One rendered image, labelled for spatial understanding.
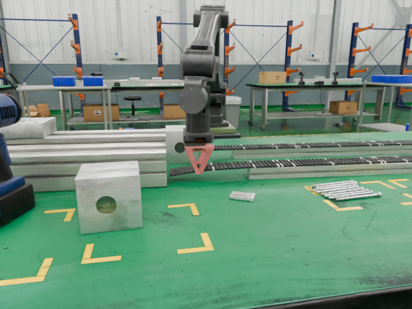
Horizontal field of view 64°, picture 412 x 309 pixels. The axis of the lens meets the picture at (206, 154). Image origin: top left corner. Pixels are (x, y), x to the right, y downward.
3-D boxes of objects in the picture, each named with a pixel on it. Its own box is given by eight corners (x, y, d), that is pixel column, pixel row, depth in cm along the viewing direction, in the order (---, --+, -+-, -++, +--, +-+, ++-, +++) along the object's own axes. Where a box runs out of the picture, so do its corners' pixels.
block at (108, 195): (140, 202, 66) (137, 157, 64) (142, 228, 56) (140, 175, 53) (87, 207, 64) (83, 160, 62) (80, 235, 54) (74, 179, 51)
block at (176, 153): (194, 152, 106) (194, 123, 104) (198, 163, 94) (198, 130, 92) (166, 153, 105) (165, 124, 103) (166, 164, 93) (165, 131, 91)
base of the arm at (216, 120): (221, 122, 150) (197, 123, 146) (222, 104, 147) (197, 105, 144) (229, 126, 142) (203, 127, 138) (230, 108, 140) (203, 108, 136)
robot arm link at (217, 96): (221, 109, 144) (209, 108, 145) (222, 85, 141) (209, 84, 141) (220, 113, 135) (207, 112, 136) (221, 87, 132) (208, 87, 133)
